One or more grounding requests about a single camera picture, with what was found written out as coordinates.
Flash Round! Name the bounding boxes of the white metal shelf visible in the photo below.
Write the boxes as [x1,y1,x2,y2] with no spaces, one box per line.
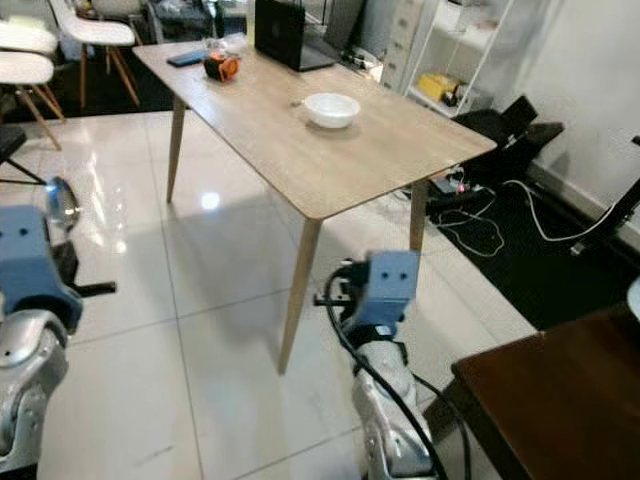
[405,0,526,116]

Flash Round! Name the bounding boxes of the black floor mat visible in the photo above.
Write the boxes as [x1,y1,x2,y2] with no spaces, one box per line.
[400,170,640,331]

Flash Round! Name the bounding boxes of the blue phone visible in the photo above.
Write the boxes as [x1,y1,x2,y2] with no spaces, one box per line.
[168,50,207,68]

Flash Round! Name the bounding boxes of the dark wood table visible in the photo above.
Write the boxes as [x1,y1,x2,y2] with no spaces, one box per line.
[445,305,640,480]

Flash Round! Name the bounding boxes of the yellow case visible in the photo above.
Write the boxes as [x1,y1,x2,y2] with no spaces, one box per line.
[418,73,461,104]

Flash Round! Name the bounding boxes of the white chair with wood legs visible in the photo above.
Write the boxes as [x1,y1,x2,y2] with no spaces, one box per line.
[50,0,151,109]
[0,18,59,56]
[0,50,66,151]

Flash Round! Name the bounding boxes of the grey drawer cabinet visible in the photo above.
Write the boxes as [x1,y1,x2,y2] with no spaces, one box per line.
[380,0,436,89]

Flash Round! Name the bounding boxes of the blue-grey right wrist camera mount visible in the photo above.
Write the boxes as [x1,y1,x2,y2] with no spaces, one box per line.
[363,250,421,333]

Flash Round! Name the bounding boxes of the white bowl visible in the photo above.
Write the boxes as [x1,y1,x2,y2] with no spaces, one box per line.
[304,93,361,130]

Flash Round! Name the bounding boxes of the white cable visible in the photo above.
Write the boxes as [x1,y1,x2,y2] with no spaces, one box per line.
[500,180,623,244]

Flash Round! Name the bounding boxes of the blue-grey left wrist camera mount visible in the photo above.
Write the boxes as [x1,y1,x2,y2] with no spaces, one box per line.
[0,205,84,331]

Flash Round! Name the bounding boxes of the power strip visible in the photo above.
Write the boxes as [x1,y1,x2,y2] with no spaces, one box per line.
[430,175,476,198]

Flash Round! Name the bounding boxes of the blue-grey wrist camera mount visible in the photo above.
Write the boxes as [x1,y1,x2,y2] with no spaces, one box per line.
[0,205,84,331]
[363,250,421,333]

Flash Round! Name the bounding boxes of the clear plastic bag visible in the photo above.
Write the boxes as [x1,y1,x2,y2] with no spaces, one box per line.
[203,33,249,57]

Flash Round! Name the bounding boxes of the black stand pole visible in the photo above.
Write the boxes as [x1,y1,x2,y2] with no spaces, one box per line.
[570,130,640,256]

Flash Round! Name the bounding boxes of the light wood table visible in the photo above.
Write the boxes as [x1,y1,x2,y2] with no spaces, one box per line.
[133,38,499,376]

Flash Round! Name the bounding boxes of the black laptop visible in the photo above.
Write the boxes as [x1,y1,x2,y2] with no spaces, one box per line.
[253,0,336,73]

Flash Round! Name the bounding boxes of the black fabric case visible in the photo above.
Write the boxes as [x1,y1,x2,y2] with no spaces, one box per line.
[455,95,566,186]

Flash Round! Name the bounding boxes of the black folding chair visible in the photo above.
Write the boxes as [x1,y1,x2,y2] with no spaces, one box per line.
[0,125,51,186]

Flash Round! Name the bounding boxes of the orange and black tool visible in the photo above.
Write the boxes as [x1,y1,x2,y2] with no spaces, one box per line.
[205,52,241,83]

